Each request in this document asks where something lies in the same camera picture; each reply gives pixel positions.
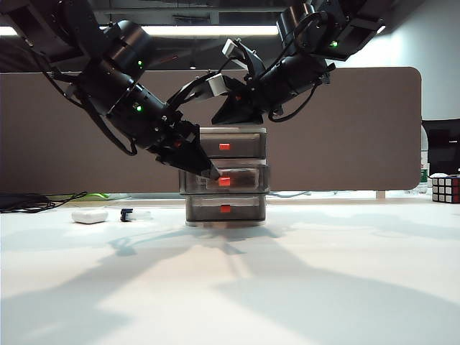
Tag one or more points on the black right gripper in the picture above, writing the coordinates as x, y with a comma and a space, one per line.
267, 90

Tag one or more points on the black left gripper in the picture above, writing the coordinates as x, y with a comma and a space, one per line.
172, 136

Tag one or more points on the white plastic drawer cabinet frame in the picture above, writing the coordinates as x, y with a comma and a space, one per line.
248, 129

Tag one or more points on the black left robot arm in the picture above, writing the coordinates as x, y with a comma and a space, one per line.
118, 39

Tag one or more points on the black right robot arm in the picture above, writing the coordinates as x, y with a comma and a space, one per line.
305, 72

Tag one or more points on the smoky drawer without napkins, uppermost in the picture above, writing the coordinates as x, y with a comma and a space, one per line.
248, 145

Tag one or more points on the smoky drawer lowest tier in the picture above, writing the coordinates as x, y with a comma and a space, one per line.
244, 209

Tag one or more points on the small clear plastic piece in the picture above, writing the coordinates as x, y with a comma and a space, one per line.
143, 216

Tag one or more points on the small black blue clip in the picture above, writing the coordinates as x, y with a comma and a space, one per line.
126, 215

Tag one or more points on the ceiling light strip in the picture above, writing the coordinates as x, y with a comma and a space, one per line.
215, 30

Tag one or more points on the green flat object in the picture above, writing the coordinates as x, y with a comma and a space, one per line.
98, 196

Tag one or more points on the brown desk partition panel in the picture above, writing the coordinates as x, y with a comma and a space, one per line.
341, 143

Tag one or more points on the white earbuds case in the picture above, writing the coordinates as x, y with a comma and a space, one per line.
90, 216

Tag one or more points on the clear water bottle green label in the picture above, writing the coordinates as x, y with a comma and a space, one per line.
424, 176

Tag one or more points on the black monitor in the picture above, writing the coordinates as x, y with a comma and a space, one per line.
443, 151

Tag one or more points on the black Rubik's cube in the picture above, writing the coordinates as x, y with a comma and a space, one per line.
445, 188

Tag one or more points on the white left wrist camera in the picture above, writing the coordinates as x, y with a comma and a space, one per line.
216, 86

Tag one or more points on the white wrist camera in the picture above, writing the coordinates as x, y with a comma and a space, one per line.
216, 86
230, 48

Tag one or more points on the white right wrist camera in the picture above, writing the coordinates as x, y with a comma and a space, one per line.
230, 48

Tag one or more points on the white partition foot bracket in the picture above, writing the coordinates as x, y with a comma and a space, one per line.
380, 195

